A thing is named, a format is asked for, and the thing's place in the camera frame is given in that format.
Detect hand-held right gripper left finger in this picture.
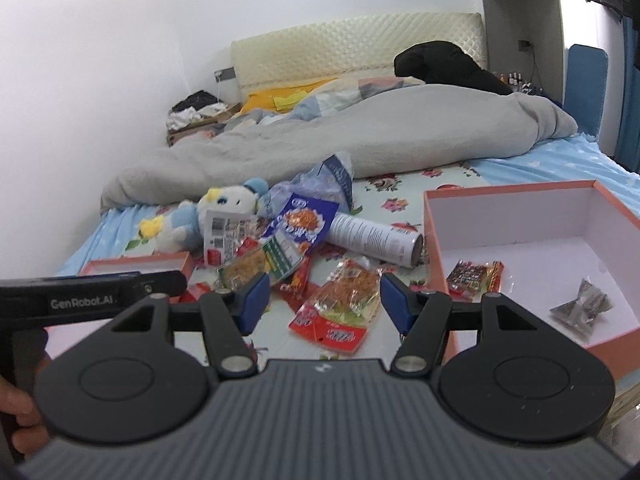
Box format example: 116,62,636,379
110,272,272,380

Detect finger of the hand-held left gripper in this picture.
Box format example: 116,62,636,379
132,270,189,302

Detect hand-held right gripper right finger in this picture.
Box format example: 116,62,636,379
380,272,538,378

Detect green yellow snack packet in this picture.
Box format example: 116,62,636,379
217,237,307,295

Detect plain red snack packet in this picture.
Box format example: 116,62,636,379
276,254,322,312

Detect red orange snack packet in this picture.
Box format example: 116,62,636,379
288,259,384,357

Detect pink cardboard box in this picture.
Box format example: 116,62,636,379
423,180,640,377

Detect person's left hand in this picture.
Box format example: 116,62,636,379
0,374,50,457

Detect pink box lid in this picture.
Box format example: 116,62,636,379
45,251,211,361

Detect white cylindrical can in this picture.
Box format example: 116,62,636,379
326,212,427,269

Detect white snack packet red label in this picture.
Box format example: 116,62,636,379
202,207,261,267

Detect dark red snack packet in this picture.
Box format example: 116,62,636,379
445,259,504,302

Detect blue snack packet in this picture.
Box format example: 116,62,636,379
260,192,341,261

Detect blue white plush toy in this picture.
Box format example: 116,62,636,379
137,177,271,254

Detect floral bed sheet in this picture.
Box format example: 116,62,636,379
55,132,640,361

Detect clear blue plastic bag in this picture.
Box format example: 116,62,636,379
260,152,356,217

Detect grey duvet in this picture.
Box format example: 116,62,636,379
100,81,579,211

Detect cardboard box with clothes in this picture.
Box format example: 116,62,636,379
166,90,246,148

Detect small grey packet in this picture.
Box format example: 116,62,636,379
548,277,614,346

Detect yellow cloth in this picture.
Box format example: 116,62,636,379
240,77,342,114

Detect black clothing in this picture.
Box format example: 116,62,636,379
393,40,516,97

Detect row of small bottles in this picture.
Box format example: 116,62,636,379
492,71,532,94

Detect cream quilted headboard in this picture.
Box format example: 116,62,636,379
230,12,489,102

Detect blue padded panel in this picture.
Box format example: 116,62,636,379
566,44,611,147

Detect blue curtain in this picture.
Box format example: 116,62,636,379
612,14,640,173

